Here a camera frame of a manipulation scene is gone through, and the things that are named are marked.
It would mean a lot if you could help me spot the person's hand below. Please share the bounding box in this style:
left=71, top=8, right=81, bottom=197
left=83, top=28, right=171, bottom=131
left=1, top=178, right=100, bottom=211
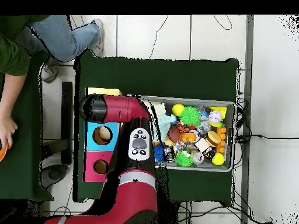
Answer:
left=0, top=116, right=19, bottom=150

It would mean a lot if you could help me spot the cream waffle cloth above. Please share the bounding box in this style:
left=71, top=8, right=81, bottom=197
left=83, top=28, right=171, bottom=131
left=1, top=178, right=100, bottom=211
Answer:
left=149, top=100, right=167, bottom=117

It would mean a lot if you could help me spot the wooden box with three holes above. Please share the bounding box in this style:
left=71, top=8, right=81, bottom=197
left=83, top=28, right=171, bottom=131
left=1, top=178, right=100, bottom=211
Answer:
left=82, top=87, right=123, bottom=183

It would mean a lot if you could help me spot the silver mesh bin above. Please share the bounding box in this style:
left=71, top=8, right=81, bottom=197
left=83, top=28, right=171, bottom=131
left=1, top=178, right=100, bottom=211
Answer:
left=140, top=94, right=237, bottom=173

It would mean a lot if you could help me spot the orange round object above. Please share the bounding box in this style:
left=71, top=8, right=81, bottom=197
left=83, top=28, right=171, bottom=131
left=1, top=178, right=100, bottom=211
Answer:
left=0, top=139, right=9, bottom=162

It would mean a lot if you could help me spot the green cloth side table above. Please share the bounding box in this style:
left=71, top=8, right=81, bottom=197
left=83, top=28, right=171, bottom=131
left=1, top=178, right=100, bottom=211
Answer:
left=0, top=51, right=53, bottom=201

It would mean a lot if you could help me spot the person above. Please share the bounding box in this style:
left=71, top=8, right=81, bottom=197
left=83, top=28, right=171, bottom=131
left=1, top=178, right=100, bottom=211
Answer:
left=0, top=15, right=105, bottom=83

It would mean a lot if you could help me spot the blue spiky rubber ball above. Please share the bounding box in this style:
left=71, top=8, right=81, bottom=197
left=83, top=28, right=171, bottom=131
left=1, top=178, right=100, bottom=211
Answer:
left=154, top=143, right=166, bottom=162

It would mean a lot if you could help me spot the light blue waffle cloth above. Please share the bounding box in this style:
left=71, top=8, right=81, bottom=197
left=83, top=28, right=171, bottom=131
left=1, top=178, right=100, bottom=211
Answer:
left=155, top=114, right=178, bottom=142

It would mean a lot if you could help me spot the dark green table cloth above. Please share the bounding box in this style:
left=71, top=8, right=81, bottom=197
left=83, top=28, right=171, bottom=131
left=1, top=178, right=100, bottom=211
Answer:
left=73, top=49, right=240, bottom=207

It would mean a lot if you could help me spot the brown toy football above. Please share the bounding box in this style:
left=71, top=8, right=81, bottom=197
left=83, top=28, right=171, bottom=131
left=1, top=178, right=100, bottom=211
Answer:
left=167, top=125, right=180, bottom=143

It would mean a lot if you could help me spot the yellow ball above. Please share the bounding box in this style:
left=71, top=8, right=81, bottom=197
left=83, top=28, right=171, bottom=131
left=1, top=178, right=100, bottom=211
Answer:
left=172, top=103, right=185, bottom=117
left=211, top=152, right=225, bottom=166

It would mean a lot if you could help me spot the green spiky rubber ball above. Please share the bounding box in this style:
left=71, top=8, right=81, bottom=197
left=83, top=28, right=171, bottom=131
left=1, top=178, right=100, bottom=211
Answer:
left=179, top=106, right=201, bottom=128

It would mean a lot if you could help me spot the small soccer ball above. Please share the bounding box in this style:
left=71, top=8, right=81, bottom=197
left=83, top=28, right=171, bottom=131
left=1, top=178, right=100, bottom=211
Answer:
left=189, top=129, right=201, bottom=142

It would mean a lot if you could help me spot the plain wooden cube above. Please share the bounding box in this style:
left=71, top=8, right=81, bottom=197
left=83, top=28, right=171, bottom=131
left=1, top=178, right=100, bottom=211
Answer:
left=194, top=138, right=210, bottom=153

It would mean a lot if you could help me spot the round wooden burger toy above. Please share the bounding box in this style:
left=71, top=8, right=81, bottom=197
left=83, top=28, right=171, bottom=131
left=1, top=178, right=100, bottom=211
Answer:
left=204, top=130, right=221, bottom=148

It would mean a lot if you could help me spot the white baseball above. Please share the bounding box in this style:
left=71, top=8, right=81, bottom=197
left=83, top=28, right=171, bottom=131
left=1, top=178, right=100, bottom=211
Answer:
left=208, top=110, right=222, bottom=124

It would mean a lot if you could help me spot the black floor cable with plug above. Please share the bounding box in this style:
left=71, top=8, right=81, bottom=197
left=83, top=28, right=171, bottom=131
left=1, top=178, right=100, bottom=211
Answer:
left=235, top=134, right=299, bottom=143

